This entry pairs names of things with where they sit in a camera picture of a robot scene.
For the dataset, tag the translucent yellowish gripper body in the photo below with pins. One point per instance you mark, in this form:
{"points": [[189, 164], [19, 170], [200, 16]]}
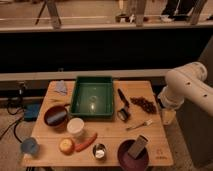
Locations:
{"points": [[168, 116]]}

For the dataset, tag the dark grape bunch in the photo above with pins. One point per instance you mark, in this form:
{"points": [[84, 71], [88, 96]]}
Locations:
{"points": [[146, 105]]}

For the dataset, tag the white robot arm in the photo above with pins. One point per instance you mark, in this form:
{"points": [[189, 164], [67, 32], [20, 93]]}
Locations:
{"points": [[185, 82]]}

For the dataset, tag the small steel cup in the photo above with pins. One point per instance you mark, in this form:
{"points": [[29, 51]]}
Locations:
{"points": [[99, 151]]}

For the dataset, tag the white plastic cup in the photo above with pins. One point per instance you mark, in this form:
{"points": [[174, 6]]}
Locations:
{"points": [[75, 127]]}

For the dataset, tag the blue plastic cup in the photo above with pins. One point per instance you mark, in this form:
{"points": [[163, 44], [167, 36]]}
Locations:
{"points": [[29, 146]]}

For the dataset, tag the purple plate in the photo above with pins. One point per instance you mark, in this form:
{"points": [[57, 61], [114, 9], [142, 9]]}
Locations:
{"points": [[127, 163]]}

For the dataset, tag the green plastic tray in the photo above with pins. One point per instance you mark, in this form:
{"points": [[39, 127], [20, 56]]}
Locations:
{"points": [[93, 97]]}

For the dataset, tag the orange carrot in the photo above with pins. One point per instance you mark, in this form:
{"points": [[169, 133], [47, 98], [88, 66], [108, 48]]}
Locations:
{"points": [[80, 147]]}

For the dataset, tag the yellow apple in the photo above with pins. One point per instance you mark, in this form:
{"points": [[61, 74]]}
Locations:
{"points": [[66, 146]]}

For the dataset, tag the light blue cloth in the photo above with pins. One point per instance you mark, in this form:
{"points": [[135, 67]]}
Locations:
{"points": [[61, 87]]}

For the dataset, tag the dark red bowl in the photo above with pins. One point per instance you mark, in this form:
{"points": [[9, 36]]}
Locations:
{"points": [[55, 116]]}

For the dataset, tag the blue box on floor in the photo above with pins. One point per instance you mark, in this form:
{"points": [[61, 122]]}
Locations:
{"points": [[31, 112]]}

